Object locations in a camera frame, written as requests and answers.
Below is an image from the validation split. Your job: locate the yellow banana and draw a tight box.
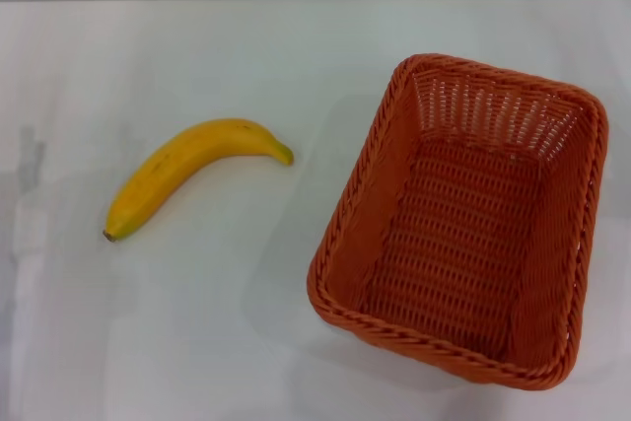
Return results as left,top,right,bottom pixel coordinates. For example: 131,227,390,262
102,117,295,244

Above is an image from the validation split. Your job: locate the orange woven plastic basket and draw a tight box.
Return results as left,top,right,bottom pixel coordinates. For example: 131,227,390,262
306,51,612,388

